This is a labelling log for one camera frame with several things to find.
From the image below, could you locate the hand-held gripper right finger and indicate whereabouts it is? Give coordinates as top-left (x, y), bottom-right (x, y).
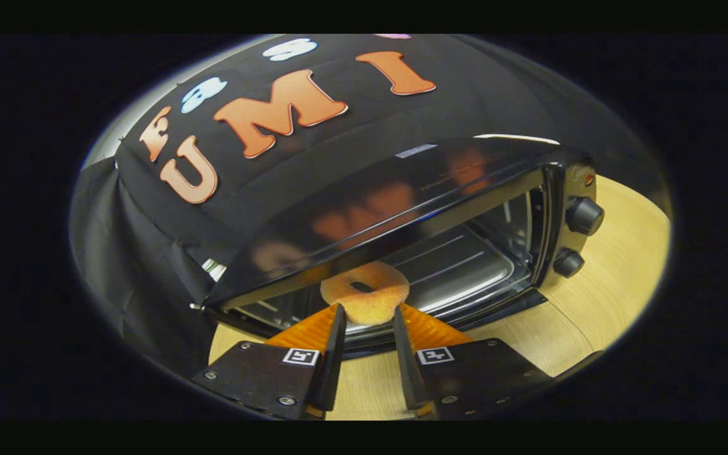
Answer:
top-left (393, 303), bottom-right (554, 421)

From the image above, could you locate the black toaster oven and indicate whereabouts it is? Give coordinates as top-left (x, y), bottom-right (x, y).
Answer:
top-left (200, 136), bottom-right (606, 361)

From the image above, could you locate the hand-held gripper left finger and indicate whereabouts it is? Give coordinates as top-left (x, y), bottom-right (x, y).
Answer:
top-left (192, 303), bottom-right (347, 421)

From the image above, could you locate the sugared ring donut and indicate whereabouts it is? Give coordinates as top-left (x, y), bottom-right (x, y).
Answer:
top-left (320, 261), bottom-right (410, 326)

